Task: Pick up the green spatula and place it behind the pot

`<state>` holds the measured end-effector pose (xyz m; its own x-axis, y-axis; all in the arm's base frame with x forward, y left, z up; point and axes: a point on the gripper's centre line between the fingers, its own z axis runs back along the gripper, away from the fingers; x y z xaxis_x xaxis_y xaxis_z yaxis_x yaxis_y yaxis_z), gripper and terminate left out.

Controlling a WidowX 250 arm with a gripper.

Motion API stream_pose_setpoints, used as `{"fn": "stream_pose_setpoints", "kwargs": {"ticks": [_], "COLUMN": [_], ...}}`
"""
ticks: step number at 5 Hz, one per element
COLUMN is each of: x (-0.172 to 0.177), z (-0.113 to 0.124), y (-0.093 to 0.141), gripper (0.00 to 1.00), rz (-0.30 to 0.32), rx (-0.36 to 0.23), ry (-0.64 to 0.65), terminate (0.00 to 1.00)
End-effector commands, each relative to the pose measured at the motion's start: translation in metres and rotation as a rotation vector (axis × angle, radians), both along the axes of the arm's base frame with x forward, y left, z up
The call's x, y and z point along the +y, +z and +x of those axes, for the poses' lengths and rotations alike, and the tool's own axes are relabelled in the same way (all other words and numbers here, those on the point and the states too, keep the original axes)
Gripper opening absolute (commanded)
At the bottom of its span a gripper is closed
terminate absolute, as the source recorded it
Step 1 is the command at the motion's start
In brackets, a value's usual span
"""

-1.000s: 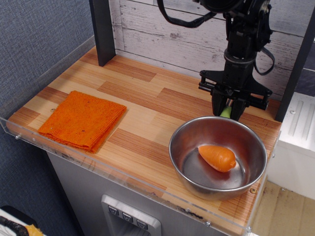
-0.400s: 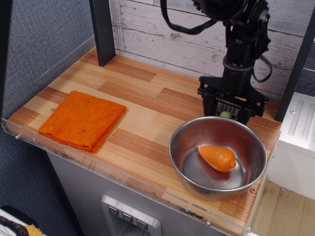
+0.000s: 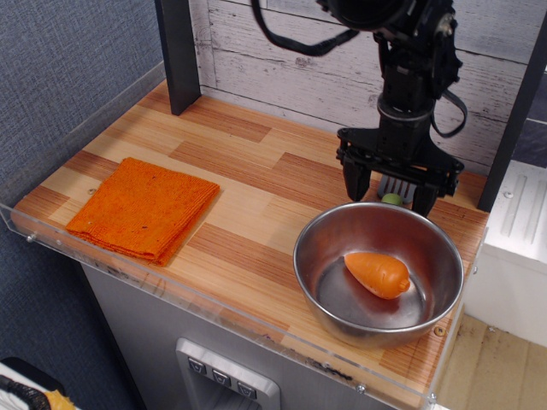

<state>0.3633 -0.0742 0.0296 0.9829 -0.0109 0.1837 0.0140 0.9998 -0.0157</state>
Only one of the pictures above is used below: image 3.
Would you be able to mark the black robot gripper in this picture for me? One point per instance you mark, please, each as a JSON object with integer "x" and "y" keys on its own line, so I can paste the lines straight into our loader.
{"x": 400, "y": 147}

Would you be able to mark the green handled grey spatula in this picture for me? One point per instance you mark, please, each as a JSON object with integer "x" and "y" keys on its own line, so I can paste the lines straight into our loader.
{"x": 396, "y": 187}

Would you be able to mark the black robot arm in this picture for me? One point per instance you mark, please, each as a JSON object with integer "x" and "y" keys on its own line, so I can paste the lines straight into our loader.
{"x": 418, "y": 63}

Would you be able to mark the silver metal bowl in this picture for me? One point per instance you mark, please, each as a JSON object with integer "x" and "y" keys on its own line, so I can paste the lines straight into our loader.
{"x": 345, "y": 308}

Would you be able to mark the orange plastic carrot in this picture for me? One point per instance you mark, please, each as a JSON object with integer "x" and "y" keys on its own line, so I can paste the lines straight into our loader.
{"x": 383, "y": 275}

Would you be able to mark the white ribbed side unit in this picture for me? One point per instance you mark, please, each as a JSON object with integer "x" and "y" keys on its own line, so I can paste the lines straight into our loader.
{"x": 507, "y": 285}

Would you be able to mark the folded orange cloth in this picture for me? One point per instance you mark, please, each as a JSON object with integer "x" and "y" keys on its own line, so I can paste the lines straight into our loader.
{"x": 144, "y": 211}

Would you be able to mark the silver dispenser button panel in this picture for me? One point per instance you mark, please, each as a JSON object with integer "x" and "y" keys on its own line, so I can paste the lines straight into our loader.
{"x": 213, "y": 381}

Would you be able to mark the grey toy fridge cabinet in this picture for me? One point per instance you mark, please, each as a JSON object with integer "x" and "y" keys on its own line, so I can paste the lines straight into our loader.
{"x": 147, "y": 328}

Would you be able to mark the clear acrylic table guard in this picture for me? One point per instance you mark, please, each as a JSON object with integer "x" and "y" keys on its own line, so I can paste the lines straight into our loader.
{"x": 236, "y": 266}

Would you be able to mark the dark right shelf post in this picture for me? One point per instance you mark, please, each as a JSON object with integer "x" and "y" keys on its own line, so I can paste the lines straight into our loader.
{"x": 523, "y": 102}

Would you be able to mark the dark shelf post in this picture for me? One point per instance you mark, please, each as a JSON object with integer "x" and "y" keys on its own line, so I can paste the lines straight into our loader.
{"x": 523, "y": 102}
{"x": 179, "y": 53}

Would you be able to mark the dark left shelf post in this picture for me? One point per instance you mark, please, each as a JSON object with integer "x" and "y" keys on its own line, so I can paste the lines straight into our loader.
{"x": 179, "y": 53}

